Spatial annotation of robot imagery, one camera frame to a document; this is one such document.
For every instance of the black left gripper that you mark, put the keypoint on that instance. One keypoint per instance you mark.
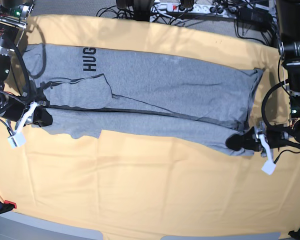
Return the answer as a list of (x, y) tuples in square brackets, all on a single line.
[(248, 141)]

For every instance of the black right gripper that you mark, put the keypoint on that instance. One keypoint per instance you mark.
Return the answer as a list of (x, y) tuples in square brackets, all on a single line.
[(16, 111)]

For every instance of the grey t-shirt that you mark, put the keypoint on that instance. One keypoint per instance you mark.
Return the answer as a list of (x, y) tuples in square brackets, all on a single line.
[(89, 90)]

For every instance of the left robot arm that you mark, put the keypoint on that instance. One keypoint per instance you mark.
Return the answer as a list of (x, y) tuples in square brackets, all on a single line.
[(288, 36)]

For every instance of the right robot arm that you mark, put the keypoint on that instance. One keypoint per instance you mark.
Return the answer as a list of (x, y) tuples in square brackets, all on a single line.
[(14, 16)]

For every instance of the yellow tablecloth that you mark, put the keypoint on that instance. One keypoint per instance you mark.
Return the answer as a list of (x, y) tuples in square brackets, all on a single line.
[(133, 187)]

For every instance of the black power adapter box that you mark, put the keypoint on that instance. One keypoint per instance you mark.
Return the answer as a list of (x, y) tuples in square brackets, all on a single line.
[(254, 16)]

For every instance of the white power strip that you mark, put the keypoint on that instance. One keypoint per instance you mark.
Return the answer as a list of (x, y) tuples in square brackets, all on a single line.
[(174, 10)]

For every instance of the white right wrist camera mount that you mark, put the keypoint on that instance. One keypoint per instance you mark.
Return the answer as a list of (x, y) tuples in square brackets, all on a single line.
[(17, 139)]

